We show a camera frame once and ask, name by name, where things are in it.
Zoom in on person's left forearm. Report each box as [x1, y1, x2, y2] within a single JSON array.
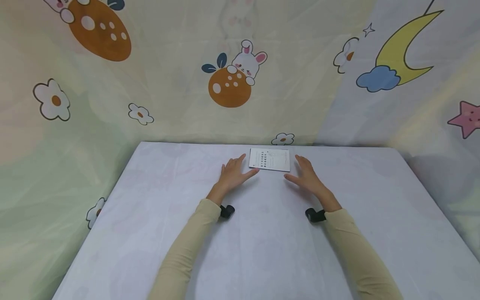
[[147, 187, 230, 300]]

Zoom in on person's right hand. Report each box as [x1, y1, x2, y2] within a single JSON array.
[[284, 155, 330, 200]]

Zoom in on person's right forearm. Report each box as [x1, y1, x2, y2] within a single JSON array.
[[317, 190, 404, 300]]

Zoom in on white printed paper card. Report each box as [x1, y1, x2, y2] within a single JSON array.
[[249, 148, 291, 172]]

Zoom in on person's left hand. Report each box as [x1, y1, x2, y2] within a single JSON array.
[[212, 154, 260, 197]]

